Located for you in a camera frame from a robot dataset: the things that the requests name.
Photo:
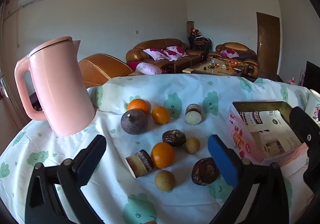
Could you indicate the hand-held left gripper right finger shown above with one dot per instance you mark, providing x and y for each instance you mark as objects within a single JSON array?
[{"x": 222, "y": 161}]

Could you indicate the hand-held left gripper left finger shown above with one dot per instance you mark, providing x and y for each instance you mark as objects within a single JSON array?
[{"x": 87, "y": 166}]

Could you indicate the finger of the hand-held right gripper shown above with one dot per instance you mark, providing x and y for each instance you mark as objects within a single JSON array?
[
  {"x": 303, "y": 126},
  {"x": 313, "y": 169}
]

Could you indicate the chocolate coated pastry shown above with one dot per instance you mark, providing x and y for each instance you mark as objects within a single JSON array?
[
  {"x": 203, "y": 171},
  {"x": 173, "y": 137}
]

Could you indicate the pink tin box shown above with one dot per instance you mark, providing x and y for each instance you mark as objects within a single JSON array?
[{"x": 236, "y": 134}]

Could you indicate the small yellow-brown round fruit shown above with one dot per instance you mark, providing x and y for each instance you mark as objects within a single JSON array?
[
  {"x": 192, "y": 145},
  {"x": 165, "y": 180}
]

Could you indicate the layered cake slice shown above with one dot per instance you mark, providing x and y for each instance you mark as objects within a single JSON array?
[{"x": 138, "y": 164}]

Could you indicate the large orange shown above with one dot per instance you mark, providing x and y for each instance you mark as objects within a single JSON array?
[{"x": 162, "y": 155}]

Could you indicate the dark purple round fruit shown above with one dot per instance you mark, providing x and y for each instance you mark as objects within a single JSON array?
[{"x": 134, "y": 122}]

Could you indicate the pile of small orange fruits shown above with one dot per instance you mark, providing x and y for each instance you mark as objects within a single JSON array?
[{"x": 231, "y": 63}]

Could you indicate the white cartoon mug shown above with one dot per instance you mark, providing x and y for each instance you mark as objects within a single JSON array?
[{"x": 313, "y": 110}]

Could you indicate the printed paper liner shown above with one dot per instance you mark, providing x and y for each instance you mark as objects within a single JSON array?
[{"x": 270, "y": 134}]

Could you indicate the white green printed tablecloth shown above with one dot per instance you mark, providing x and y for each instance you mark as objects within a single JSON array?
[{"x": 112, "y": 204}]

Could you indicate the black television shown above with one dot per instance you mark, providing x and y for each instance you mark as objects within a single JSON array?
[{"x": 313, "y": 74}]

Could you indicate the round chocolate cake roll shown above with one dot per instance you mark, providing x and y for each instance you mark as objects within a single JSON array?
[{"x": 193, "y": 116}]

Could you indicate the small oval orange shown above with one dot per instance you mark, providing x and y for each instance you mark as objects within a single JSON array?
[{"x": 160, "y": 114}]

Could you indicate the round orange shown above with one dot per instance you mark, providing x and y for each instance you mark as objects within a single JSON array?
[{"x": 138, "y": 105}]

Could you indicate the pink electric kettle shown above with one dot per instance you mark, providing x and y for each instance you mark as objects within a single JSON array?
[{"x": 60, "y": 89}]

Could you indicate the brown leather armchair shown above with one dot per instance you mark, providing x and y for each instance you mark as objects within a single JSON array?
[
  {"x": 102, "y": 69},
  {"x": 250, "y": 61}
]

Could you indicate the brown wooden door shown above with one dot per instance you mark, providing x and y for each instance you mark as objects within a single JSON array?
[{"x": 268, "y": 44}]

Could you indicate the dark purple blanket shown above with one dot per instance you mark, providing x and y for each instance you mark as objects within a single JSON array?
[{"x": 246, "y": 53}]

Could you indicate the wooden coffee table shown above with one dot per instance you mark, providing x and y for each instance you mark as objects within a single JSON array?
[{"x": 200, "y": 68}]

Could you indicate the white magenta floral pillow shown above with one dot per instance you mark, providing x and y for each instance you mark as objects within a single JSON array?
[
  {"x": 228, "y": 53},
  {"x": 182, "y": 50},
  {"x": 153, "y": 53},
  {"x": 171, "y": 56}
]

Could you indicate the magenta blanket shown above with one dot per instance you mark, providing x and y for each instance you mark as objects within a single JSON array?
[{"x": 131, "y": 65}]

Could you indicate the pale pink cushion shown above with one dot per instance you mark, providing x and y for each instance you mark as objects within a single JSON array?
[{"x": 148, "y": 69}]

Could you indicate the stack of dark chairs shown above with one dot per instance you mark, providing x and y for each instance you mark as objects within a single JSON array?
[{"x": 200, "y": 44}]

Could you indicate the brown leather sofa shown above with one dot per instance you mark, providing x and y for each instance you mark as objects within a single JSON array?
[{"x": 140, "y": 54}]

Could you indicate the red cloth pile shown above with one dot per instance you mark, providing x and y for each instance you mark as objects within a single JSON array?
[{"x": 196, "y": 31}]

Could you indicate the tall brown patterned vase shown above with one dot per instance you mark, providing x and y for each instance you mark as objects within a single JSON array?
[{"x": 190, "y": 28}]

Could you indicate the white air conditioner pipe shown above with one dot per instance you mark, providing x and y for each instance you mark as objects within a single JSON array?
[{"x": 18, "y": 26}]

